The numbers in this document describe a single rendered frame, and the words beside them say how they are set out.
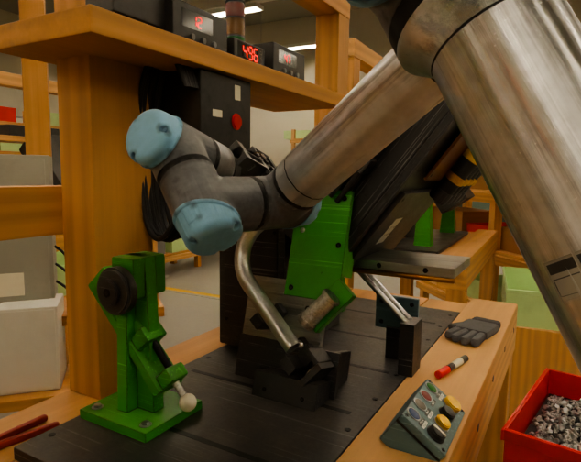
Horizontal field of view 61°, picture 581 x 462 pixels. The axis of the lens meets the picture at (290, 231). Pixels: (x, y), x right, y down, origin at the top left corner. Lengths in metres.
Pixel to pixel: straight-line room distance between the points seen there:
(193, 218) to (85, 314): 0.46
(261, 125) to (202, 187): 10.85
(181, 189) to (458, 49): 0.38
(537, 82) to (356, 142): 0.29
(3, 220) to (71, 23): 0.34
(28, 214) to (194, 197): 0.44
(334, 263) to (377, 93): 0.45
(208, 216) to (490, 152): 0.36
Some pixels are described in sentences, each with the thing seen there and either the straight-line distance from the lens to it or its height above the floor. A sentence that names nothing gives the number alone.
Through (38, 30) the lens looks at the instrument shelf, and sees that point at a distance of 0.90.
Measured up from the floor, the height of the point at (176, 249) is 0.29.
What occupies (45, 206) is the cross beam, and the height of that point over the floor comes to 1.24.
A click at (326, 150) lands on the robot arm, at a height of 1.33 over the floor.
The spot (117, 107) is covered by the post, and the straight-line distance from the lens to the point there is 0.98.
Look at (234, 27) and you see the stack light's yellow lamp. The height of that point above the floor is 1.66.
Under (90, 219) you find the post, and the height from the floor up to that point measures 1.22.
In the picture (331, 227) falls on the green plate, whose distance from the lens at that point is 0.93.
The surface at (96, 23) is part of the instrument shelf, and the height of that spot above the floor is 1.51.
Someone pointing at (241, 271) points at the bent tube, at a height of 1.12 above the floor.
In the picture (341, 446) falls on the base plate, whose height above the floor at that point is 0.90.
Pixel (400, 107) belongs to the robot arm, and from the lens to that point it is 0.53.
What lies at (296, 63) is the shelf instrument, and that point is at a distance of 1.34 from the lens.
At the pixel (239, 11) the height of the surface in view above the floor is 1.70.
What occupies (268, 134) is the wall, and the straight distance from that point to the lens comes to 11.32.
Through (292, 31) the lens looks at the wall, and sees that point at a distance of 11.42.
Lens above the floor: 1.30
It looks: 7 degrees down
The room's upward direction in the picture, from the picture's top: 1 degrees clockwise
